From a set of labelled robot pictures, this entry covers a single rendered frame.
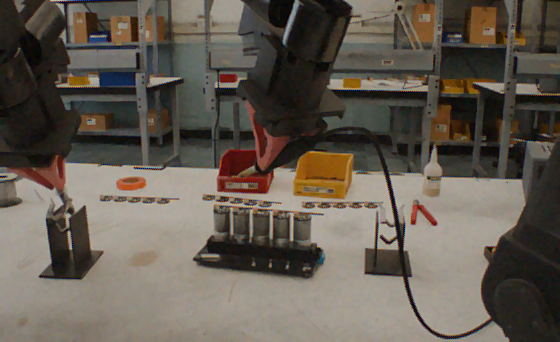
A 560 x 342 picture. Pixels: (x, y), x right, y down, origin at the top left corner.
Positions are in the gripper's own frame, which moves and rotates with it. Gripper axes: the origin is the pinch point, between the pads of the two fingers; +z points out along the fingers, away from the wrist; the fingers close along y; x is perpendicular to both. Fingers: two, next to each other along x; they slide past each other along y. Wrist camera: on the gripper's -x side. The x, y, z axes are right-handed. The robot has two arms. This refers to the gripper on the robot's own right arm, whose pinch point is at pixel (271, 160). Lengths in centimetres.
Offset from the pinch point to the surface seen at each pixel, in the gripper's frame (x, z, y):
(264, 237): 0.7, 13.6, -2.5
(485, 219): 8.1, 13.2, -41.4
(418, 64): -130, 73, -186
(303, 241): 4.1, 11.7, -6.2
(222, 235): -2.8, 15.9, 1.7
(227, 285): 5.8, 14.5, 5.1
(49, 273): -5.9, 20.5, 24.1
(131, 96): -221, 148, -55
